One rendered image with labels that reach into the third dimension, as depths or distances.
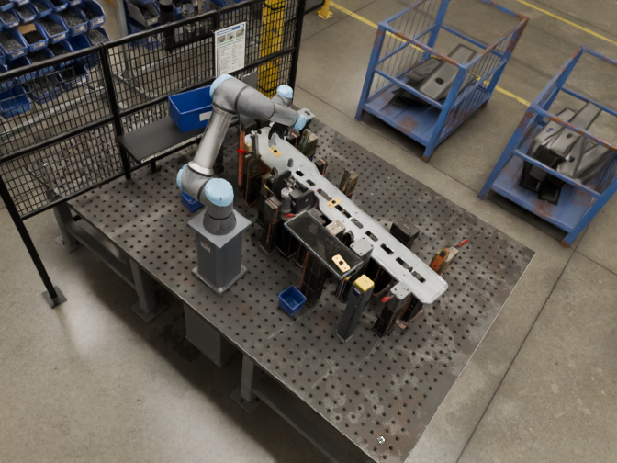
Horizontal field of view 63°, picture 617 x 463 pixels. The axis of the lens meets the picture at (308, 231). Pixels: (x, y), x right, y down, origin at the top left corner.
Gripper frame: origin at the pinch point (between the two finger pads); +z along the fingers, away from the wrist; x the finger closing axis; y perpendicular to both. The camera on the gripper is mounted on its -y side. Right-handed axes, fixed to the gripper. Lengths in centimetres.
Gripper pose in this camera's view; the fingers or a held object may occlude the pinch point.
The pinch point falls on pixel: (275, 141)
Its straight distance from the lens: 278.6
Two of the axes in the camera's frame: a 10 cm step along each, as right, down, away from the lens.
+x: 7.3, -4.6, 5.1
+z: -1.4, 6.3, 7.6
